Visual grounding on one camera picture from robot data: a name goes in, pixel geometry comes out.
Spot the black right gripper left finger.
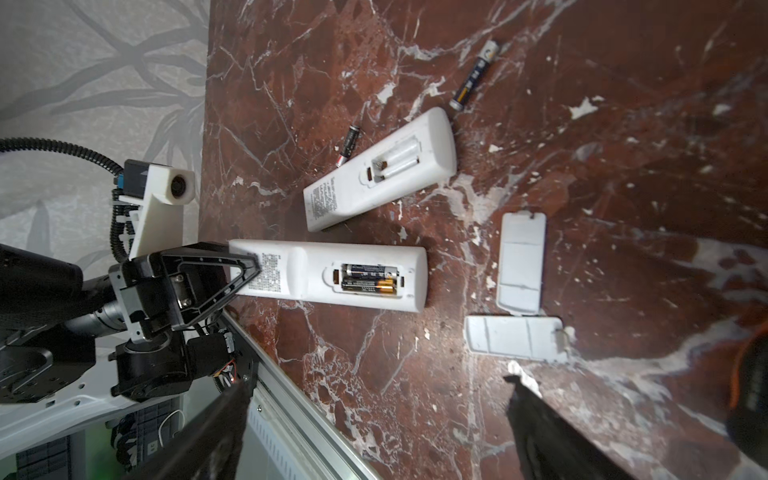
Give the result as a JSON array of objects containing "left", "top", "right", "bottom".
[{"left": 128, "top": 381, "right": 253, "bottom": 480}]

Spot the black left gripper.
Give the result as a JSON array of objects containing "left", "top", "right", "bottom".
[{"left": 108, "top": 242, "right": 261, "bottom": 342}]

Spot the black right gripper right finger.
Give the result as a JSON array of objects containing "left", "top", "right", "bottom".
[{"left": 504, "top": 375, "right": 632, "bottom": 480}]

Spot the white battery cover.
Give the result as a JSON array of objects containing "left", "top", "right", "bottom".
[
  {"left": 496, "top": 211, "right": 547, "bottom": 316},
  {"left": 464, "top": 315, "right": 569, "bottom": 363}
]

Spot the white remote with coloured buttons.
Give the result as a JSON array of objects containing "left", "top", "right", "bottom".
[{"left": 229, "top": 239, "right": 428, "bottom": 313}]

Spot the orange handled screwdriver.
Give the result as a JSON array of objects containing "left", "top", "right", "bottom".
[{"left": 726, "top": 323, "right": 767, "bottom": 468}]

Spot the plain white remote control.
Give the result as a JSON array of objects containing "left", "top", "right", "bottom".
[{"left": 303, "top": 107, "right": 457, "bottom": 232}]

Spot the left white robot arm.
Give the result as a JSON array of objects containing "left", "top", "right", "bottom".
[{"left": 1, "top": 243, "right": 261, "bottom": 456}]

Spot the black AAA battery in remote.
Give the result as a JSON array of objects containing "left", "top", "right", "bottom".
[{"left": 341, "top": 264, "right": 399, "bottom": 280}]

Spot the gold black AAA battery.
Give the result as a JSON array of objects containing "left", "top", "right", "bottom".
[{"left": 341, "top": 278, "right": 397, "bottom": 295}]

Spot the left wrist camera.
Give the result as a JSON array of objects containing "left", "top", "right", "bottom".
[{"left": 117, "top": 160, "right": 196, "bottom": 260}]

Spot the aluminium front rail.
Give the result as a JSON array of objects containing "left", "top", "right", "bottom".
[{"left": 217, "top": 312, "right": 380, "bottom": 479}]

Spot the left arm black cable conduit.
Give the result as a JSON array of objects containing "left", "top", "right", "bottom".
[{"left": 0, "top": 136, "right": 125, "bottom": 178}]

